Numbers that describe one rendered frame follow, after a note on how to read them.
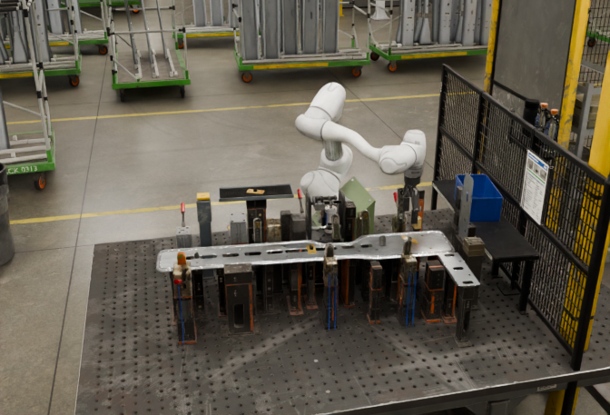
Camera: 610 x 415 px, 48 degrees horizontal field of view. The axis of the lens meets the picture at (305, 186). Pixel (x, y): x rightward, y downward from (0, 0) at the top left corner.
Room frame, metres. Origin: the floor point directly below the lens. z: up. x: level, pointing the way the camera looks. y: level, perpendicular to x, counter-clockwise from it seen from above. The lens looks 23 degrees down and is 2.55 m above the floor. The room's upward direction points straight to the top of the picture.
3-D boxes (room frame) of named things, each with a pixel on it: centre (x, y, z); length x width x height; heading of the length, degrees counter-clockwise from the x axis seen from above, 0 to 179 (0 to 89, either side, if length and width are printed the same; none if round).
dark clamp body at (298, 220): (3.01, 0.03, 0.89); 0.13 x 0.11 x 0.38; 8
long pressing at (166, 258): (2.80, -0.01, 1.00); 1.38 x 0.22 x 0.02; 98
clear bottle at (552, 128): (2.97, -1.13, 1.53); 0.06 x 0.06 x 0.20
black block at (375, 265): (2.68, -0.32, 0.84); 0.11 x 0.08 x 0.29; 8
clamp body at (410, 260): (2.67, -0.46, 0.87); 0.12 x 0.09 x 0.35; 8
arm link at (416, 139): (2.87, -0.48, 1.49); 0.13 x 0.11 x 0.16; 144
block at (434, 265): (2.71, -0.59, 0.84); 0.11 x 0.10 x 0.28; 8
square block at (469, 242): (2.79, -0.78, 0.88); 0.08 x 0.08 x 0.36; 8
